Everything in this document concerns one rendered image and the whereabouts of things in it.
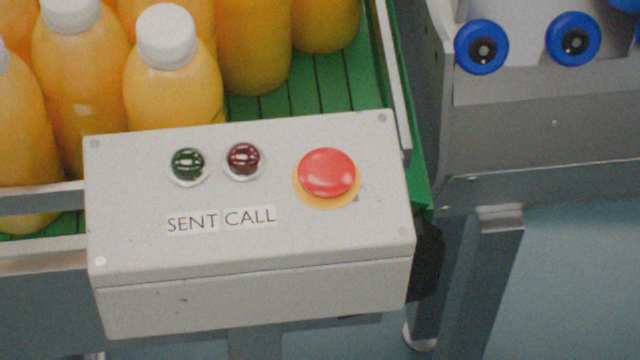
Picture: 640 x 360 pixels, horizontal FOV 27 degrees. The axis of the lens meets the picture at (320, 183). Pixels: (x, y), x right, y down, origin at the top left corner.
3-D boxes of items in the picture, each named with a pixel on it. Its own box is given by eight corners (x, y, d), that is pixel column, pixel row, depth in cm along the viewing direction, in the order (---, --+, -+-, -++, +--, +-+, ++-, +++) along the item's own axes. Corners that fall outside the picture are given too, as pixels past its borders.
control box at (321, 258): (404, 311, 89) (418, 239, 80) (106, 342, 87) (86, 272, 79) (382, 184, 94) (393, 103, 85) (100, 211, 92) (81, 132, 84)
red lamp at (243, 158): (263, 175, 83) (262, 165, 82) (227, 179, 82) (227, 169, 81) (259, 146, 84) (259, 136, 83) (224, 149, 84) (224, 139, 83)
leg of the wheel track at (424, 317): (444, 350, 196) (505, 118, 142) (405, 355, 196) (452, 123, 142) (437, 315, 199) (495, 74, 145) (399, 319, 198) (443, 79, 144)
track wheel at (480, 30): (511, 20, 104) (505, 14, 105) (455, 25, 103) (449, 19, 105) (511, 75, 105) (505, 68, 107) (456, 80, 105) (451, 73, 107)
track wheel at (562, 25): (615, 37, 105) (608, 31, 107) (576, 3, 104) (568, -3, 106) (577, 80, 106) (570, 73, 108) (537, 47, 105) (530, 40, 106)
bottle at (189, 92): (122, 198, 105) (92, 55, 88) (169, 131, 108) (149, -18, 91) (200, 236, 103) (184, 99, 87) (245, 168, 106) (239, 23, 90)
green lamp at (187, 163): (207, 181, 82) (206, 171, 81) (171, 184, 82) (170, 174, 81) (204, 151, 83) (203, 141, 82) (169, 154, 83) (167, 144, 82)
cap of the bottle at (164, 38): (126, 50, 89) (123, 33, 87) (157, 9, 90) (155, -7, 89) (176, 73, 88) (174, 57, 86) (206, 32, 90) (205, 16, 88)
